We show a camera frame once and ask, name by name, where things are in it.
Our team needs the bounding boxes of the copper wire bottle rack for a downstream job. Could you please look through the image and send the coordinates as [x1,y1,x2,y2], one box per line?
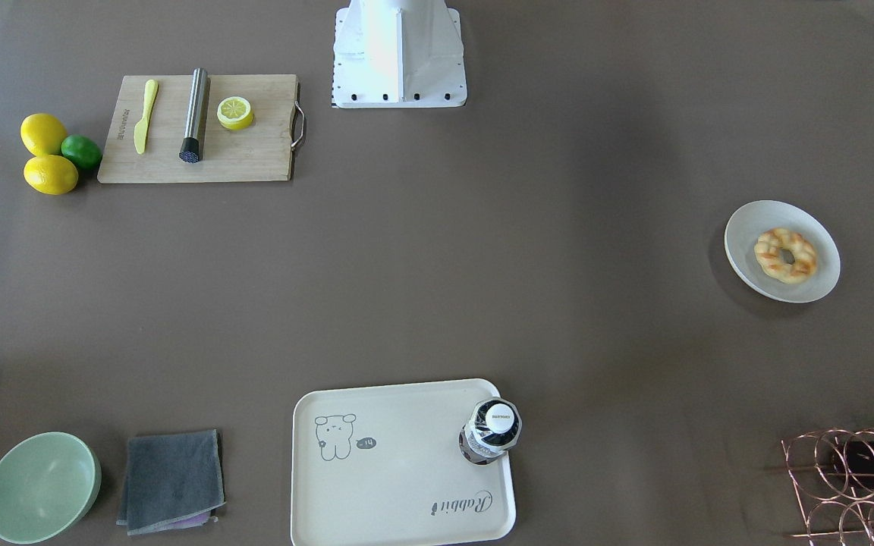
[781,428,874,545]

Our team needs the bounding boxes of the braided glazed donut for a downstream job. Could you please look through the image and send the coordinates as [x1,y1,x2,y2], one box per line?
[753,227,819,284]

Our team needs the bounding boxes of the tea bottle on tray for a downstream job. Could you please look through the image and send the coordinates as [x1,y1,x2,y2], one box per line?
[458,397,523,464]

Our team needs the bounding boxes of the grey folded cloth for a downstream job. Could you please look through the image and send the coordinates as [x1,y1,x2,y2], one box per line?
[117,429,226,536]

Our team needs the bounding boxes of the white round plate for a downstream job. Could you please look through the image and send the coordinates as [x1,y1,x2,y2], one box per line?
[724,200,841,303]

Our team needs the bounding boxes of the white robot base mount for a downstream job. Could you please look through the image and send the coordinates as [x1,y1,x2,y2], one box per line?
[331,1,468,108]

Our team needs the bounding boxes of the yellow plastic knife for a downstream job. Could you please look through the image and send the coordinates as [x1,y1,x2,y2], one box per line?
[133,79,159,155]

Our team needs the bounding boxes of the bamboo cutting board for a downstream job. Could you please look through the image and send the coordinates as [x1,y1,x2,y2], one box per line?
[97,74,304,184]

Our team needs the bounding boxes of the yellow lemon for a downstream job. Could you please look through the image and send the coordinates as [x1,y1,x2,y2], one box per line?
[20,113,68,158]
[24,155,79,196]

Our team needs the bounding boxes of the green lime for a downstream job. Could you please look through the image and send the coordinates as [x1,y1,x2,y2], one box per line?
[60,134,103,171]

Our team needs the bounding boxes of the yellow lemon upper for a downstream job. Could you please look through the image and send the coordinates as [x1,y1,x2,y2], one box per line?
[20,113,68,158]

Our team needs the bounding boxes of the half lemon slice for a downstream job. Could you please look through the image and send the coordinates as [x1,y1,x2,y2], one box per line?
[216,96,254,130]

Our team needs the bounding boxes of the yellow lemon lower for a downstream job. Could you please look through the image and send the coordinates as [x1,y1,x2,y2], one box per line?
[24,155,79,196]

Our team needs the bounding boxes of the cream rabbit tray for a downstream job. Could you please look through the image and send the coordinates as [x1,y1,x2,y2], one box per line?
[289,378,517,545]

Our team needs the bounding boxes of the mint green bowl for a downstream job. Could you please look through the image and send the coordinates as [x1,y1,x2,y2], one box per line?
[0,431,102,544]

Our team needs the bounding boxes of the steel muddler cylinder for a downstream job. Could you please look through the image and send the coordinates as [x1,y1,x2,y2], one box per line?
[179,67,209,165]

